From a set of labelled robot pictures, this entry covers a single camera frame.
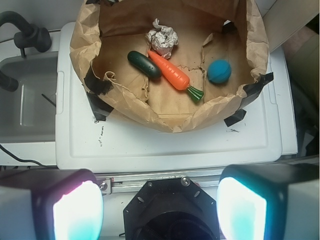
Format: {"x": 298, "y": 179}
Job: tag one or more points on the orange toy carrot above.
{"x": 176, "y": 77}

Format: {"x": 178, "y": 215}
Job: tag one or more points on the aluminium rail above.
{"x": 114, "y": 183}

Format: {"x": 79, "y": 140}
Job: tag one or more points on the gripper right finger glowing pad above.
{"x": 277, "y": 201}

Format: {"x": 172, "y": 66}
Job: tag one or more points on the white plastic lid platform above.
{"x": 118, "y": 145}

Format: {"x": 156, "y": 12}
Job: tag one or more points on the blue ball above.
{"x": 219, "y": 71}

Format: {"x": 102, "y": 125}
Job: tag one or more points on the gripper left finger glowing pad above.
{"x": 50, "y": 204}

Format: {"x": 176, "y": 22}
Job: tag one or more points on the black octagonal mount plate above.
{"x": 170, "y": 211}

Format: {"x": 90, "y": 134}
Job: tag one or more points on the dark green toy cucumber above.
{"x": 144, "y": 64}

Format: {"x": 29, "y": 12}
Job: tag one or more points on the crumpled white paper ball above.
{"x": 162, "y": 38}

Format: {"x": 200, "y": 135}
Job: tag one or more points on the black faucet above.
{"x": 29, "y": 35}

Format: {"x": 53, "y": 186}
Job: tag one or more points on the grey sink basin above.
{"x": 28, "y": 114}

